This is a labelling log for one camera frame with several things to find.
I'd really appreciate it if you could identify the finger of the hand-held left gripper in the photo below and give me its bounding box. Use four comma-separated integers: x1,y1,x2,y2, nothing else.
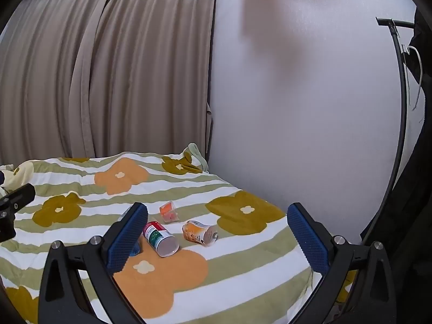
0,183,36,242

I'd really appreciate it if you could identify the red green white cup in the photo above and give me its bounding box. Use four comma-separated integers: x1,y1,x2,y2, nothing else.
142,221,180,258

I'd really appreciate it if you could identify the white clothes hanger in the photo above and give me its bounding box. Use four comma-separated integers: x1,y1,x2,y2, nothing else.
401,45,425,123

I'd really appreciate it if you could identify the black hanging garment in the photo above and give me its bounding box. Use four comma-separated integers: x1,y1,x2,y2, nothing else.
359,7,432,311

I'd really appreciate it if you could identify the blue cup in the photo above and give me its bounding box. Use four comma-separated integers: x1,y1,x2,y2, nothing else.
120,206,143,256

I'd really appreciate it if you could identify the cream yellow cloth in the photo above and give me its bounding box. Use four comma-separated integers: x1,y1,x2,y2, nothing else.
0,161,35,190

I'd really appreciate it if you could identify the orange print paper cup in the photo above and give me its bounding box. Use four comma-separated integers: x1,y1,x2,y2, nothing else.
181,220,219,246

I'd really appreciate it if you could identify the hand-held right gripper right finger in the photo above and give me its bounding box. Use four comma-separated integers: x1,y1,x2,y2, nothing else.
287,202,394,324

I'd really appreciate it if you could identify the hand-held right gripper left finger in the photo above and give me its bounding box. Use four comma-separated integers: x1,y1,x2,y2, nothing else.
38,202,149,324

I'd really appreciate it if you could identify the beige curtain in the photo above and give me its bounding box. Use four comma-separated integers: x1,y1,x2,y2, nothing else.
0,0,224,173

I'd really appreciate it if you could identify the black metal clothes rack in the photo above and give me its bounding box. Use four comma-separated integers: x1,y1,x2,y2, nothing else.
360,17,416,244

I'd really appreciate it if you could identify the floral striped blanket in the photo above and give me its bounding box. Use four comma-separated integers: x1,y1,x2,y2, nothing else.
0,143,358,324

